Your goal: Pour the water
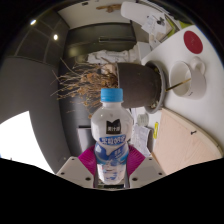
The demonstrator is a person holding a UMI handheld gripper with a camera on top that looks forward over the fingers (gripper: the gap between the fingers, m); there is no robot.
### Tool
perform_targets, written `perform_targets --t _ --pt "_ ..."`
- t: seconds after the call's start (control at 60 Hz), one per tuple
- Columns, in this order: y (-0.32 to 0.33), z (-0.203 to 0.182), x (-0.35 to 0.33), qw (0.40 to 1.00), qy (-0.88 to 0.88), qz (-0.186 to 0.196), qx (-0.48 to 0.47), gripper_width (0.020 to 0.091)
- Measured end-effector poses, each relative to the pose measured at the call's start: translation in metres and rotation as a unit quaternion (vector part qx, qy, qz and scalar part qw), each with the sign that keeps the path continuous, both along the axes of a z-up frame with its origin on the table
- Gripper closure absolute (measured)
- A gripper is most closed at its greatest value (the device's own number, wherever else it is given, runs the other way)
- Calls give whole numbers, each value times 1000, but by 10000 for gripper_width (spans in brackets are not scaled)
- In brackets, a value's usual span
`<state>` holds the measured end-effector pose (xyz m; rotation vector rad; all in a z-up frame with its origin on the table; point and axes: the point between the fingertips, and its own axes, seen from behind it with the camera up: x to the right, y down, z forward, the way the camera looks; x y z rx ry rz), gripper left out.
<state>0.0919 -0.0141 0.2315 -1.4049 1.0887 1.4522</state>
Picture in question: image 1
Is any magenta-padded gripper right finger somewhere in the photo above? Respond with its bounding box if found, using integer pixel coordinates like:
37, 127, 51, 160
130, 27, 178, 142
125, 145, 167, 189

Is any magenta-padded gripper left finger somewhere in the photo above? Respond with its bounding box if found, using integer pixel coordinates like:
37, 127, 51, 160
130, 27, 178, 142
55, 144, 99, 189

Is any white bottle with blue cap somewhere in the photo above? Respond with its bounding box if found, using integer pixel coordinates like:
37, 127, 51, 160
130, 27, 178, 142
90, 87, 134, 185

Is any printed paper sheet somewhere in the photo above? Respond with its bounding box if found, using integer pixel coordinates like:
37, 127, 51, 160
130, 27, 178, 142
131, 123, 153, 158

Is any small yellow tag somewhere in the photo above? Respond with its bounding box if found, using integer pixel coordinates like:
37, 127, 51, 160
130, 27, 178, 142
152, 121, 160, 140

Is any light wooden panel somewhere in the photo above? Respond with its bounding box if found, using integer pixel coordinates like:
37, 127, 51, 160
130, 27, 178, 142
151, 107, 224, 176

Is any small white cup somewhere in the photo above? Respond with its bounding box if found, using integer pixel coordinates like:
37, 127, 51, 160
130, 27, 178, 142
136, 113, 150, 128

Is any grey plant saucer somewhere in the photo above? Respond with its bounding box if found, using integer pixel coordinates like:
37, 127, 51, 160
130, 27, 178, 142
143, 59, 167, 115

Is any dry plant in grey pot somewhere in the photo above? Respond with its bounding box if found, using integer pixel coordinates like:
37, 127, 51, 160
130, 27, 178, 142
51, 58, 163, 116

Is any stir stick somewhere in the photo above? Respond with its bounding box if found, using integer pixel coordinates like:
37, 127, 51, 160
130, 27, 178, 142
165, 77, 193, 92

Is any white mug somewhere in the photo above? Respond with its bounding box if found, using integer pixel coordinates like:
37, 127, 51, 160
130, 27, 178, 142
169, 56, 208, 100

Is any dark double door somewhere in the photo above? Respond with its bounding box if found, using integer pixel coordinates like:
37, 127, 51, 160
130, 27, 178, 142
64, 23, 138, 61

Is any flat round red coaster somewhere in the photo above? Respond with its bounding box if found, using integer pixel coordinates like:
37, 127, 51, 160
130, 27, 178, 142
183, 30, 204, 55

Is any stack of papers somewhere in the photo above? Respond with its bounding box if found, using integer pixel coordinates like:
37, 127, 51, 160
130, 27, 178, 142
141, 12, 174, 49

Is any white chair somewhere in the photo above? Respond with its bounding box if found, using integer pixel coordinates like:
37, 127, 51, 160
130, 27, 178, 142
120, 1, 178, 34

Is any wooden figure sculpture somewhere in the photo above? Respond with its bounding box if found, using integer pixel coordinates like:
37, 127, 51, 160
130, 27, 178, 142
95, 3, 122, 14

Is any white pedestal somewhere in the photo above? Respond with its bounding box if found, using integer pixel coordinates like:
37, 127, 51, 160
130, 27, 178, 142
136, 41, 153, 64

